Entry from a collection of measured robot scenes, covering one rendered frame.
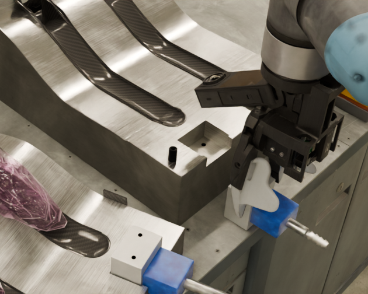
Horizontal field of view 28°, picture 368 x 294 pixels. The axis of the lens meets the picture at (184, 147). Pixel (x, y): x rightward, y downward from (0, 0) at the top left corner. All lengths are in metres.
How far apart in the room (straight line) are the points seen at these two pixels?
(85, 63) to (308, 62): 0.38
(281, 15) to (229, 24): 0.57
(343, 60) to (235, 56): 0.45
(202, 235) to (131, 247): 0.15
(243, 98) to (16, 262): 0.30
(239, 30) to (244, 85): 0.46
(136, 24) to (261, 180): 0.35
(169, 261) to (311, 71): 0.25
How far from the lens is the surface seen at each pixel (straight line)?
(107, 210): 0.84
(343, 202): 1.42
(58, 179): 0.85
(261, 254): 1.15
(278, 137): 0.77
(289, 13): 0.69
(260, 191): 0.83
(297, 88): 0.73
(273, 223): 0.87
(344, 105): 1.10
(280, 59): 0.72
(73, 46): 1.01
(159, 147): 0.87
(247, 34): 1.24
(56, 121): 0.98
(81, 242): 0.82
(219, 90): 0.81
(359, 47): 0.58
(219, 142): 0.91
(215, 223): 0.91
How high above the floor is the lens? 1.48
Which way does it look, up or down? 42 degrees down
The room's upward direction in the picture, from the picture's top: 5 degrees clockwise
